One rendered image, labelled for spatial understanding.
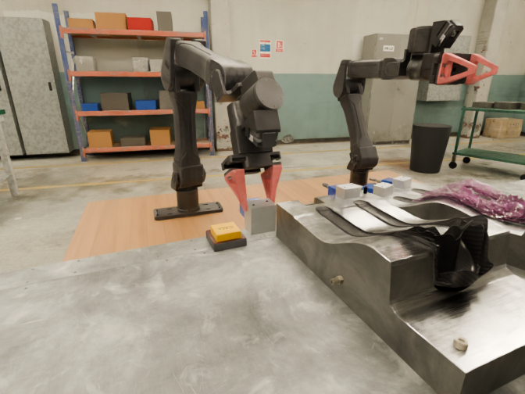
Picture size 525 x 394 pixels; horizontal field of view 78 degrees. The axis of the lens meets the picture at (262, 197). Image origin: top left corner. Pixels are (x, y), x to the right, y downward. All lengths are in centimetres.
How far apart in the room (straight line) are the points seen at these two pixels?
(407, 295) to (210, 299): 33
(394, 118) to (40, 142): 609
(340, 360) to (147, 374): 26
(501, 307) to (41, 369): 65
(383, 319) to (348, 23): 647
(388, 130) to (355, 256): 627
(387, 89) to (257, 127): 617
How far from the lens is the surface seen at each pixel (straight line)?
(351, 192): 84
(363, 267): 54
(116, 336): 58
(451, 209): 87
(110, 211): 108
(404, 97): 687
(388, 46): 662
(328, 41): 663
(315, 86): 650
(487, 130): 887
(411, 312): 53
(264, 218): 59
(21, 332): 66
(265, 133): 53
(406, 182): 110
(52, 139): 605
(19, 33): 606
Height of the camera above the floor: 117
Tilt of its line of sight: 20 degrees down
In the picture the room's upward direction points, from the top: straight up
